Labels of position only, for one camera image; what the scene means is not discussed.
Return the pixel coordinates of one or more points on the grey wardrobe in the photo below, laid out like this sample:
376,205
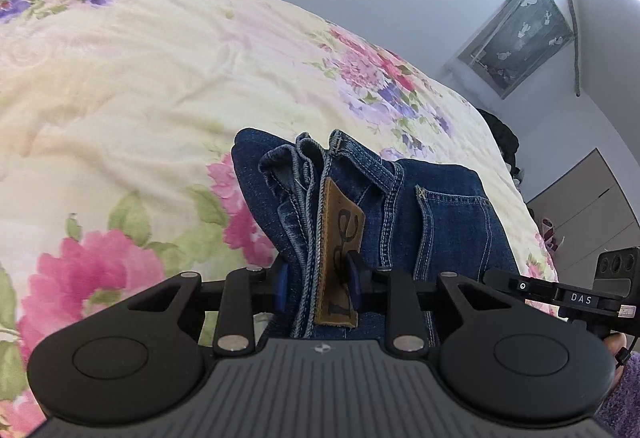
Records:
595,203

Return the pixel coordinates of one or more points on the pile of dark clothes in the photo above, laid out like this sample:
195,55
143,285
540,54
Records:
502,140

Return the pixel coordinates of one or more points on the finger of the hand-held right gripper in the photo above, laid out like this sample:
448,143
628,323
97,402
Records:
520,285

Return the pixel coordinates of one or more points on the person's right hand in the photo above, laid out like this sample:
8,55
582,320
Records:
617,353

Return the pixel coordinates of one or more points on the blue denim pants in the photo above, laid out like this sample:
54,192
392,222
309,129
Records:
450,223

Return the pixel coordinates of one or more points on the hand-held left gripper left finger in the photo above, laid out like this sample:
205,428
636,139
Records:
282,290

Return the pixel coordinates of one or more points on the window with grey curtain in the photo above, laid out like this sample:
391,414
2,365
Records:
520,33

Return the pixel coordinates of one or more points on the person's right forearm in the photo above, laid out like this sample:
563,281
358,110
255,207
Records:
627,400

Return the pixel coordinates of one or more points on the floral blanket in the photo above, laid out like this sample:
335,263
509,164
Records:
125,93

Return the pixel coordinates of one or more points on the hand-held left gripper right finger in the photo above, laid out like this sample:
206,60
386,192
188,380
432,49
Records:
356,283

